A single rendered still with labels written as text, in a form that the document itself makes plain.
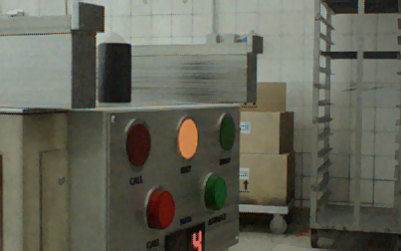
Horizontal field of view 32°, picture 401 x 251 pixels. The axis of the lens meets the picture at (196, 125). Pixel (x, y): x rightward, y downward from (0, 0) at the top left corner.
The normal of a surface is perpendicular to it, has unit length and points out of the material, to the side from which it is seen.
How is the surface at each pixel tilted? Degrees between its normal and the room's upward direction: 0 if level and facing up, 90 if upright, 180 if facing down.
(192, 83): 90
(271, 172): 90
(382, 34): 90
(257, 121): 87
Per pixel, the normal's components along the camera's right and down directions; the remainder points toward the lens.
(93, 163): -0.44, 0.04
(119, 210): 0.90, 0.04
